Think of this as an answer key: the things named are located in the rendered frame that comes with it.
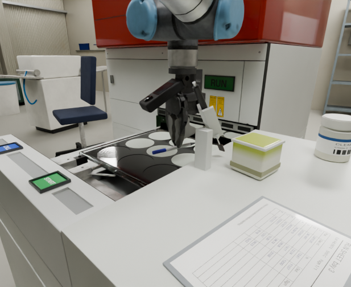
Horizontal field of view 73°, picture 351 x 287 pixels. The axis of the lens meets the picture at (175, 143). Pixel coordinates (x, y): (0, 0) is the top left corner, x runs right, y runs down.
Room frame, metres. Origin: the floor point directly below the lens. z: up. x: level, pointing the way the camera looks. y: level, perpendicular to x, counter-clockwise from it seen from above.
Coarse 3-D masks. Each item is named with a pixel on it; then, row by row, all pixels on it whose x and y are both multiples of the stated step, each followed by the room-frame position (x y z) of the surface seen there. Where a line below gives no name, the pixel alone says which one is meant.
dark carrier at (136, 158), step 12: (120, 144) 0.76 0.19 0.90; (156, 144) 0.76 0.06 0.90; (168, 144) 0.76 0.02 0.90; (216, 144) 0.76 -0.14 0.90; (96, 156) 0.66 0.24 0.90; (108, 156) 0.66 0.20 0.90; (120, 156) 0.66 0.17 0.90; (132, 156) 0.66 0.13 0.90; (144, 156) 0.66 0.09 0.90; (168, 156) 0.66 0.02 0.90; (120, 168) 0.58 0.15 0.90; (132, 168) 0.58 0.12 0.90; (144, 168) 0.58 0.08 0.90; (156, 168) 0.58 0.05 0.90; (168, 168) 0.58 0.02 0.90; (144, 180) 0.51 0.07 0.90; (156, 180) 0.51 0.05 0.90
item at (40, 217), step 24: (0, 144) 0.61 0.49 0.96; (24, 144) 0.60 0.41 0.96; (0, 168) 0.46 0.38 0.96; (24, 168) 0.47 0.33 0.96; (48, 168) 0.46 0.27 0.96; (0, 192) 0.50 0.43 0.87; (24, 192) 0.36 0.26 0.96; (48, 192) 0.36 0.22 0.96; (72, 192) 0.37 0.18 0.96; (96, 192) 0.36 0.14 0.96; (24, 216) 0.38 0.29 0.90; (48, 216) 0.29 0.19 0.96; (72, 216) 0.29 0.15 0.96; (48, 240) 0.30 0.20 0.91; (48, 264) 0.32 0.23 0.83
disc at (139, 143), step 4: (132, 140) 0.81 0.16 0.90; (136, 140) 0.81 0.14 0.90; (140, 140) 0.81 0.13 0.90; (144, 140) 0.81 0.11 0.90; (148, 140) 0.81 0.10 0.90; (128, 144) 0.76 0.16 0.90; (132, 144) 0.76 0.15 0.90; (136, 144) 0.76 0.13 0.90; (140, 144) 0.76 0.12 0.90; (144, 144) 0.76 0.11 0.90; (148, 144) 0.76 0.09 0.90; (152, 144) 0.76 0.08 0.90
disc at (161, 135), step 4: (156, 132) 0.90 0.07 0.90; (160, 132) 0.90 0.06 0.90; (164, 132) 0.90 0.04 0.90; (168, 132) 0.90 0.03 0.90; (148, 136) 0.85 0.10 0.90; (152, 136) 0.85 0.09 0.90; (156, 136) 0.85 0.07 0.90; (160, 136) 0.85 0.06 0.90; (164, 136) 0.85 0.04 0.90; (168, 136) 0.85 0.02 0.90
